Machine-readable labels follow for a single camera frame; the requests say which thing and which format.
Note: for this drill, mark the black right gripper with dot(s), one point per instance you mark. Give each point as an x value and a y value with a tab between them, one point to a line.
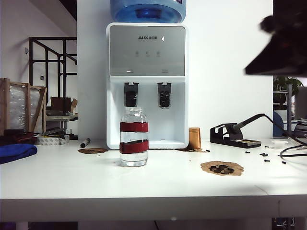
285	55

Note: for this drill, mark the glass bottle with red belts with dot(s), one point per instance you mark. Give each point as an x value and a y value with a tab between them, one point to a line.
134	127

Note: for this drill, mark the black dispenser tap paddle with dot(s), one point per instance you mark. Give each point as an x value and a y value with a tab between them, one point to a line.
164	95
131	95

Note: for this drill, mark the white water dispenser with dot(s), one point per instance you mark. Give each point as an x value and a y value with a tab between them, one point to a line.
148	48

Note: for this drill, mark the blue water jug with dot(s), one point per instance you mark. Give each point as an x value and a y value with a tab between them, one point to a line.
147	12

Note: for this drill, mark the green potted plant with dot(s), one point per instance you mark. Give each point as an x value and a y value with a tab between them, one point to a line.
283	82

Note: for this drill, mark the blue chair back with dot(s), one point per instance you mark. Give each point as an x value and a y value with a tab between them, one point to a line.
277	124

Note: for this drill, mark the black soldering iron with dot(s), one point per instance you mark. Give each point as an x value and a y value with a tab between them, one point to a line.
248	121

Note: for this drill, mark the black soldering iron stand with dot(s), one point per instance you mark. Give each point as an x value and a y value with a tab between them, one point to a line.
229	141

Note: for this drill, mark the copper cylinder can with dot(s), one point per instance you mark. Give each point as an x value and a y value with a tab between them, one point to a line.
194	139

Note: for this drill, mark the small brown paper patch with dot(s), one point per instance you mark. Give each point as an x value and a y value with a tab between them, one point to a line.
93	150

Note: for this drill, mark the black marker pen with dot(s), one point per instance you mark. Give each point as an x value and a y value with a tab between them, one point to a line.
85	143

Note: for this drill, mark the brown cardboard box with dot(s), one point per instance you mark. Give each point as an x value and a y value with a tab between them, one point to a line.
60	103

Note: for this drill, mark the background white side table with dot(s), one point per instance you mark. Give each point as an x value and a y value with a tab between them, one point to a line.
61	118

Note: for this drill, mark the black stair railing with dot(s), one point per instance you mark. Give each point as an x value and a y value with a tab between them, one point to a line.
46	62

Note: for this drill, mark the flat black box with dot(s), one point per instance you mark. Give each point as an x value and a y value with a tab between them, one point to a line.
14	132

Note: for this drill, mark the blue cloth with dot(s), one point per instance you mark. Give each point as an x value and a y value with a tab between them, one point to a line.
16	151

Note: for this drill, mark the wooden crate frame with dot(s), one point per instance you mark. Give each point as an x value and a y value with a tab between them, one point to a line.
29	107

